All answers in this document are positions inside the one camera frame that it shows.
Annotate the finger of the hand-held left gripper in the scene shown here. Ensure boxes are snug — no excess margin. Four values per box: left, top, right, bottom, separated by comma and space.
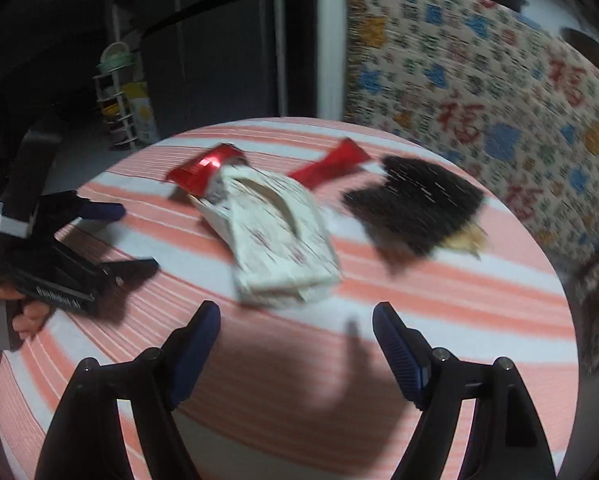
62, 190, 126, 223
96, 258, 160, 292

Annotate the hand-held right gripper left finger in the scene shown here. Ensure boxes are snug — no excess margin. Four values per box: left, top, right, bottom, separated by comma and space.
39, 300, 222, 480

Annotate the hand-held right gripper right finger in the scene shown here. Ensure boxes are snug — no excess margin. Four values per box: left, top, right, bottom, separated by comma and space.
373, 302, 557, 480

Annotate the white paper carton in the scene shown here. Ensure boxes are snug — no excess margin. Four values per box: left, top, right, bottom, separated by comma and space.
189, 165, 341, 308

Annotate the person's left hand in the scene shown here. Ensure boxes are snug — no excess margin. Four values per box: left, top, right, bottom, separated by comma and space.
0, 280, 51, 343

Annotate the striped tablecloth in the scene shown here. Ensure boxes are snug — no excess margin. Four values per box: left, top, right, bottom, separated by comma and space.
0, 117, 580, 480

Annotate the white storage rack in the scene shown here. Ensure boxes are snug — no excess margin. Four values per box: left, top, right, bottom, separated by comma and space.
93, 67, 139, 151

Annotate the yellow cardboard box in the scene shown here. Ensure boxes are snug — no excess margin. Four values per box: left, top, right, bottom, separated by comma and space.
124, 82, 160, 147

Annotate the beige paper scrap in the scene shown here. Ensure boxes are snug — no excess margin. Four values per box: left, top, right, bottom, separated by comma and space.
442, 222, 490, 261

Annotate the green bowl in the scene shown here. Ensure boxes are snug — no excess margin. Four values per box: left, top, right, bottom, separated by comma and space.
96, 42, 132, 73

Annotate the grey refrigerator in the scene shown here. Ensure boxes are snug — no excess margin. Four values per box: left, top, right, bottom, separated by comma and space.
129, 0, 290, 123

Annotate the printed blanket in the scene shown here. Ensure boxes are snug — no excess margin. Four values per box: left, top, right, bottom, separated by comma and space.
342, 0, 599, 376

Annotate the wok with glass lid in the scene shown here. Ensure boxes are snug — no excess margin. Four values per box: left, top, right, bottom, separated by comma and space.
562, 27, 599, 78

